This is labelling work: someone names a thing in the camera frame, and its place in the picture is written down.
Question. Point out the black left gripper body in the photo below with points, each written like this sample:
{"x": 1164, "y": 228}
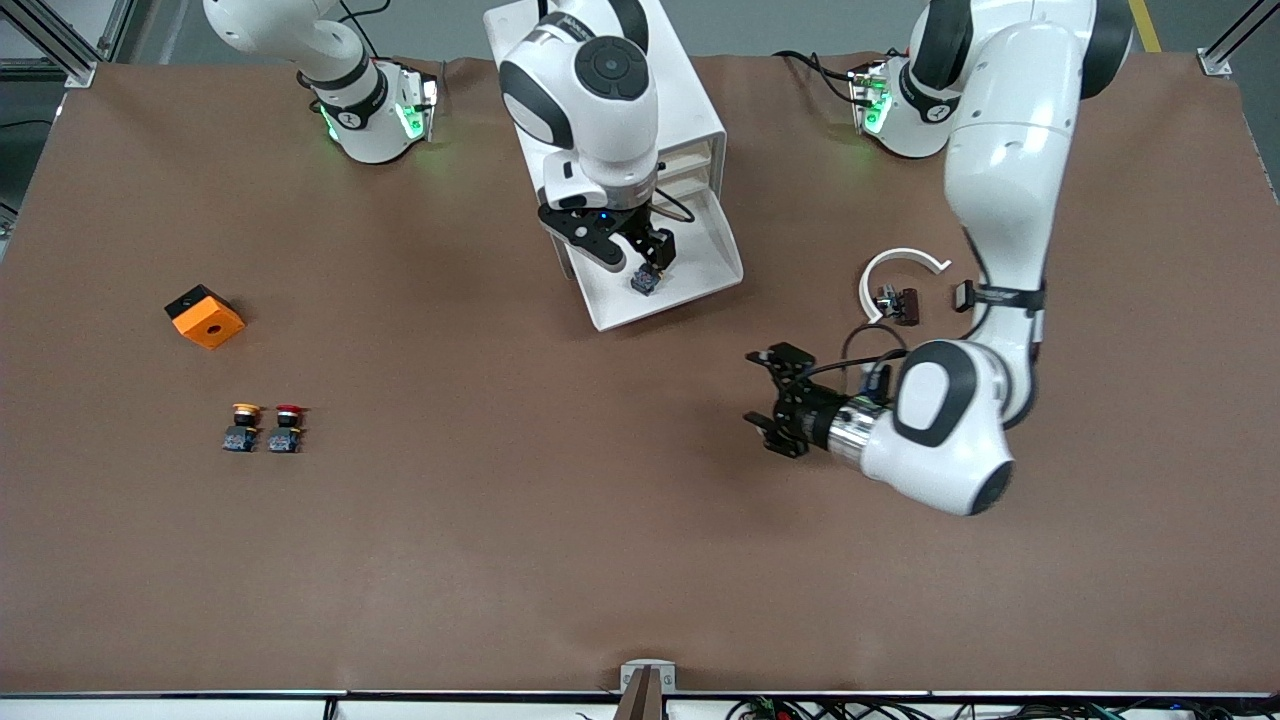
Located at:
{"x": 812, "y": 411}

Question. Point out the green push button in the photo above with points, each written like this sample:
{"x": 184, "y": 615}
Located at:
{"x": 646, "y": 282}

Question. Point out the white arm base connector plate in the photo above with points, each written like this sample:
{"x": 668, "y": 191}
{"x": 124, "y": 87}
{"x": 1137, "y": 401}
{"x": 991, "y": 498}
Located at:
{"x": 868, "y": 95}
{"x": 425, "y": 100}

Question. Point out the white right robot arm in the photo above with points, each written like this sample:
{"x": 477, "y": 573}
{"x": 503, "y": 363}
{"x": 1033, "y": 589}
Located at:
{"x": 600, "y": 120}

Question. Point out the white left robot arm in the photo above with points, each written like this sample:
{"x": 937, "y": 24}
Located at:
{"x": 1010, "y": 150}

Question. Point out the red push button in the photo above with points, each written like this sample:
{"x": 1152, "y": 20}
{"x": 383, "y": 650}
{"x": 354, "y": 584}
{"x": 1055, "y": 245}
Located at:
{"x": 287, "y": 428}

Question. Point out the yellow push button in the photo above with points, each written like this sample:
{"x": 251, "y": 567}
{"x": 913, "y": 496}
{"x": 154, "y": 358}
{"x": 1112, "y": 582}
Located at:
{"x": 243, "y": 428}

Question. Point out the white curved plastic piece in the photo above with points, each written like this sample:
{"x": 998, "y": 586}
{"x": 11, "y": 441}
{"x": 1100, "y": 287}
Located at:
{"x": 870, "y": 275}

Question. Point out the small brown component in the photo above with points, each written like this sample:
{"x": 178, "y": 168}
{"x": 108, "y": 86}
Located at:
{"x": 906, "y": 306}

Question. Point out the brown table cover mat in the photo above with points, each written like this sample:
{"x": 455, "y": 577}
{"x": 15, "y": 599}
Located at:
{"x": 640, "y": 500}

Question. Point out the small black clip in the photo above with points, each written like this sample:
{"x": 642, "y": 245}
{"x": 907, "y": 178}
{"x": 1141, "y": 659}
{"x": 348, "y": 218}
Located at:
{"x": 964, "y": 296}

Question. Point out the orange and black box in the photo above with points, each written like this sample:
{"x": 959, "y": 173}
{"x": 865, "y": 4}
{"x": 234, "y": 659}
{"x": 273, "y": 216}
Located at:
{"x": 208, "y": 322}

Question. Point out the small grey metal bracket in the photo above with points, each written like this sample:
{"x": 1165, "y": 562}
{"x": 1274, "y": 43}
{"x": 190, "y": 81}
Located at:
{"x": 630, "y": 668}

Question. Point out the brown camera post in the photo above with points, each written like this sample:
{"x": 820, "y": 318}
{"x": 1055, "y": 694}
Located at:
{"x": 642, "y": 700}

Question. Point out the aluminium frame profile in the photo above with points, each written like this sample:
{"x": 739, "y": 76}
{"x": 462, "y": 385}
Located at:
{"x": 55, "y": 45}
{"x": 1225, "y": 50}

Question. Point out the white table edge rail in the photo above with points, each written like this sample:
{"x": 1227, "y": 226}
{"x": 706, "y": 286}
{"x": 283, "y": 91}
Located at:
{"x": 150, "y": 706}

